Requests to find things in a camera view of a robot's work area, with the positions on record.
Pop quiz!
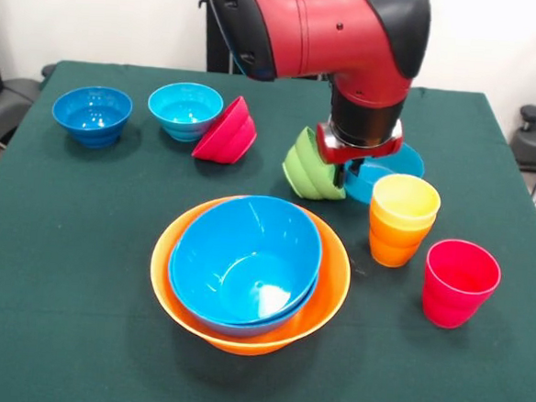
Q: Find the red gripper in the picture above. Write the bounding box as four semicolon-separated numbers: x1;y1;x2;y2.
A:
312;115;406;193

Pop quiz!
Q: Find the small green bowl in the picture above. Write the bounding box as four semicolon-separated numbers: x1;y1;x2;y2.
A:
279;124;352;203

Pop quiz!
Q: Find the shallow blue ribbed bowl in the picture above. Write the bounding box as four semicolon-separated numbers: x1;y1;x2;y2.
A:
343;139;428;208

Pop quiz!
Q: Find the yellow plastic cup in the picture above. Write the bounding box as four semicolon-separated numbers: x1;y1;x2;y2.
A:
370;172;443;223

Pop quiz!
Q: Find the small red bowl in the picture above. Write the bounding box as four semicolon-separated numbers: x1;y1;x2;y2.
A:
190;92;262;167

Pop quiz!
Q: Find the large blue bowl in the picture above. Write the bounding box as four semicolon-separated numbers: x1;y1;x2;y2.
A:
165;189;327;330
163;249;321;344

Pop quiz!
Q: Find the orange plastic cup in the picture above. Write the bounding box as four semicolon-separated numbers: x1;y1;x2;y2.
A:
365;207;437;271

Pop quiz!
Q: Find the large orange bowl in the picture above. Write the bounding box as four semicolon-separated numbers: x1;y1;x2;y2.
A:
143;187;357;363

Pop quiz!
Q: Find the red plastic cup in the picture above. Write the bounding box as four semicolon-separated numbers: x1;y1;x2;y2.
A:
419;237;504;333

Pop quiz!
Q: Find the small light blue bowl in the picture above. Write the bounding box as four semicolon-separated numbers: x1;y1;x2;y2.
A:
144;79;226;145

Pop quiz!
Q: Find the dark green table cloth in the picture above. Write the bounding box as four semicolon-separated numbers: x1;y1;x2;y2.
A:
0;55;536;402

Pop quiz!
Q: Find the small dark blue bowl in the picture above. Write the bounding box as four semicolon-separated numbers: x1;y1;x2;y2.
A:
50;82;135;151

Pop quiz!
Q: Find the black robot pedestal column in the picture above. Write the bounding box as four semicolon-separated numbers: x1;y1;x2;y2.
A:
194;0;342;83

